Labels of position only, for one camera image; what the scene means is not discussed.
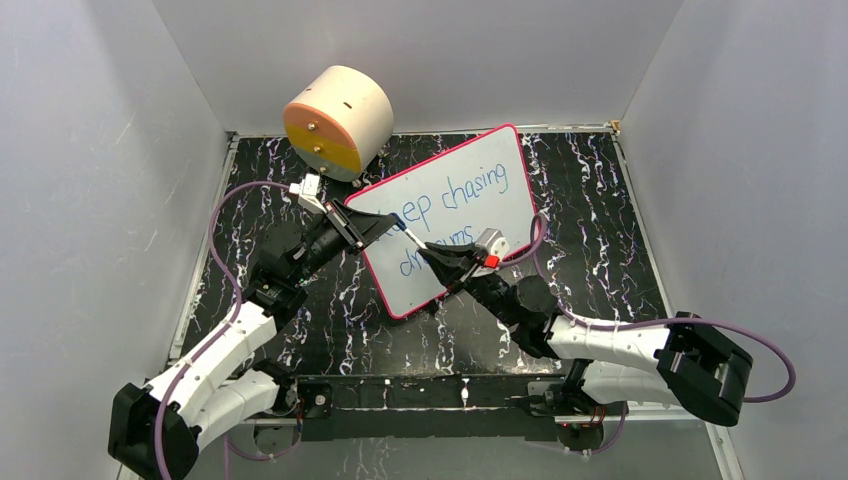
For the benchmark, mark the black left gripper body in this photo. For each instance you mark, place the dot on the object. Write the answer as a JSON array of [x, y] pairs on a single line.
[[345, 225]]

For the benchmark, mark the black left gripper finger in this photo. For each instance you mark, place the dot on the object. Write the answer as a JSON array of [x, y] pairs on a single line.
[[373, 239], [372, 223]]

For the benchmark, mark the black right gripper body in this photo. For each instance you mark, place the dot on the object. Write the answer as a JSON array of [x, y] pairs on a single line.
[[472, 262]]

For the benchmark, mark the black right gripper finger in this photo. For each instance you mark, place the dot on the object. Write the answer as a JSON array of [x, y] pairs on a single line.
[[448, 269], [443, 252]]

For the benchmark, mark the white whiteboard marker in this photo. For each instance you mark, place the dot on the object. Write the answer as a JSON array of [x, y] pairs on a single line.
[[415, 239]]

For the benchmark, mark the pink framed whiteboard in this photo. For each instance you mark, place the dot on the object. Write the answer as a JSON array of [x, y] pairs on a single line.
[[448, 199]]

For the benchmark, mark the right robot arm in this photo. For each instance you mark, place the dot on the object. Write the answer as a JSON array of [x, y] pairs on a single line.
[[684, 362]]

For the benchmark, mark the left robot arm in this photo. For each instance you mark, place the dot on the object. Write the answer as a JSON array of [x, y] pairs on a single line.
[[158, 430]]

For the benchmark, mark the black whiteboard stand foot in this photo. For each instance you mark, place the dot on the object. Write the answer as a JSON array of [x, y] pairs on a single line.
[[433, 307]]

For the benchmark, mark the round pastel drawer cabinet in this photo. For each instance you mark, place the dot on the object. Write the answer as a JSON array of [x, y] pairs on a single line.
[[339, 123]]

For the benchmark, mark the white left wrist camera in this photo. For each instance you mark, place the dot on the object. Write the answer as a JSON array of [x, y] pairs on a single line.
[[306, 193]]

